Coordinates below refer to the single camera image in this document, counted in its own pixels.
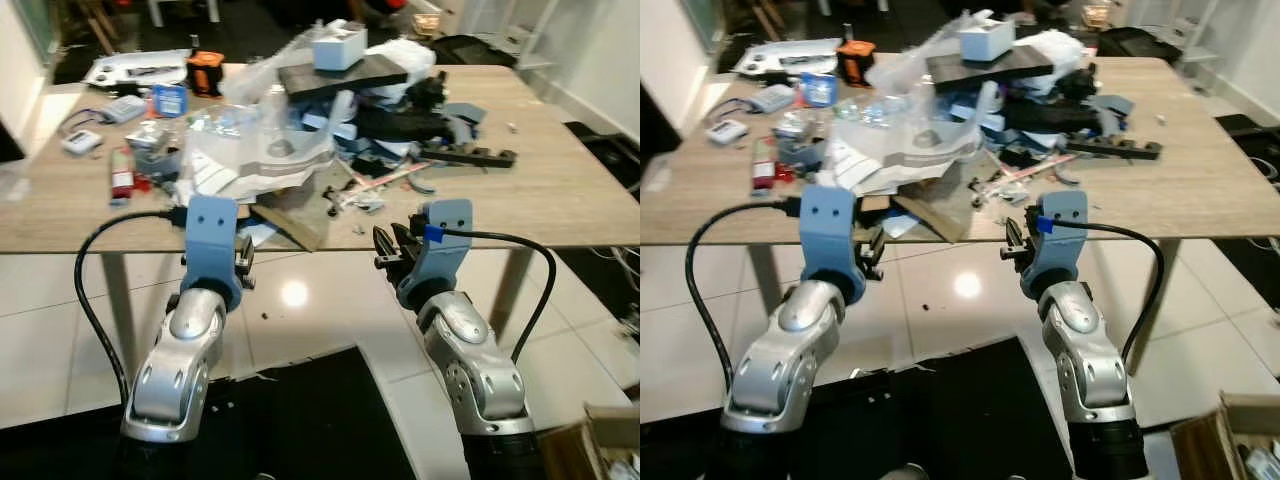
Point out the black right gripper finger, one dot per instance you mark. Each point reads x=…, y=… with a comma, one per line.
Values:
x=408, y=236
x=1012, y=240
x=383, y=248
x=1032, y=226

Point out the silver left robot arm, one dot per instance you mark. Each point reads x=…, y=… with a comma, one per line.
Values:
x=790, y=345
x=185, y=350

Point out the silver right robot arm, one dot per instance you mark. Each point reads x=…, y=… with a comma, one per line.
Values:
x=475, y=365
x=1090, y=360

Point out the brown cardboard piece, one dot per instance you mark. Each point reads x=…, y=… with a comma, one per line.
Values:
x=930, y=218
x=295, y=225

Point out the black power strip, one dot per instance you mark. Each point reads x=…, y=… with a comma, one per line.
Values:
x=1115, y=148
x=470, y=156

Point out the clear plastic bag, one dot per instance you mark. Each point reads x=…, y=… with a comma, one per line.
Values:
x=900, y=135
x=255, y=140

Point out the light wooden table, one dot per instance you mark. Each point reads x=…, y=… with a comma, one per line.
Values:
x=560, y=200
x=1200, y=190

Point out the dark grey flat board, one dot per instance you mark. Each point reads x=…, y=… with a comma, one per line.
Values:
x=345, y=78
x=990, y=70

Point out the small blue box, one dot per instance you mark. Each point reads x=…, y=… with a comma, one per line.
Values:
x=819, y=90
x=170, y=102

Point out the white crumpled plastic bag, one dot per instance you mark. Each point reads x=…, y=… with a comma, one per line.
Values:
x=405, y=58
x=1052, y=50

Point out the grey-blue flat device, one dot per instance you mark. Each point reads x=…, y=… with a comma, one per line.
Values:
x=772, y=98
x=124, y=108

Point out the orange and black device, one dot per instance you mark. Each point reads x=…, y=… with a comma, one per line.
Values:
x=204, y=75
x=856, y=65

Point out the small white adapter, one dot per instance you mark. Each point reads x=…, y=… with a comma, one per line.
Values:
x=726, y=132
x=82, y=142

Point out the white rectangular box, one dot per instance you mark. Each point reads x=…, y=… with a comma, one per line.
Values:
x=987, y=40
x=340, y=50

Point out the white flat tray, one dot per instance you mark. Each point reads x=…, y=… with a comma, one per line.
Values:
x=135, y=68
x=785, y=58

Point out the brown cardboard box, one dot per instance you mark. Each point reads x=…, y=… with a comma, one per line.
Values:
x=600, y=445
x=1230, y=440

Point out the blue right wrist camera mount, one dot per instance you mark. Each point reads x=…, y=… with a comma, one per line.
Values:
x=1060, y=240
x=440, y=250

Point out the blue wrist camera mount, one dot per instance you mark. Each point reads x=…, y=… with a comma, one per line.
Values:
x=1060, y=240
x=211, y=235
x=440, y=250
x=828, y=230

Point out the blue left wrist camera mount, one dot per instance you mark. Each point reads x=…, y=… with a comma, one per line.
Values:
x=828, y=230
x=211, y=235

